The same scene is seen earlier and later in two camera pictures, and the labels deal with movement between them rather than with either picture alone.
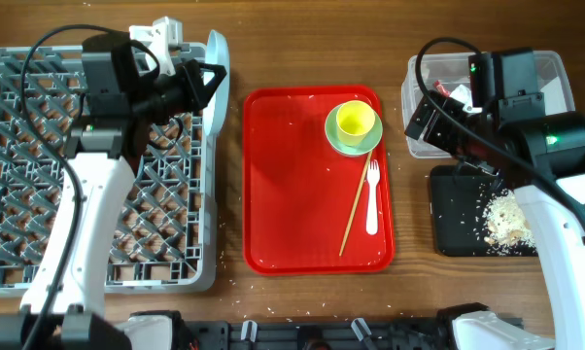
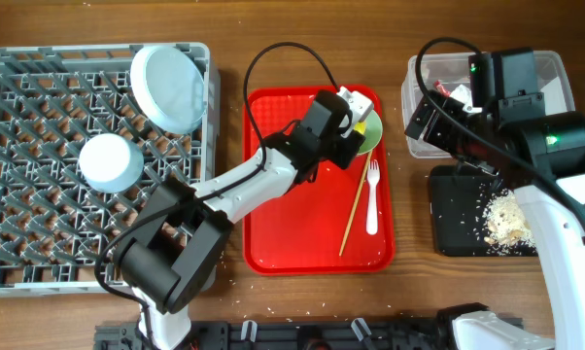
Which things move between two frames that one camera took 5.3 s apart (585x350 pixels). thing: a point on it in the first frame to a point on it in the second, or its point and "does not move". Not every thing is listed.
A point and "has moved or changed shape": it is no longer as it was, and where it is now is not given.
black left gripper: [198, 93] to [346, 157]
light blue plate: [217, 52] has moved or changed shape
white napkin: [464, 93] does not move
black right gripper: [437, 132] does not move
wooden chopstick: [357, 200] does not move
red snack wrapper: [440, 88] does not move
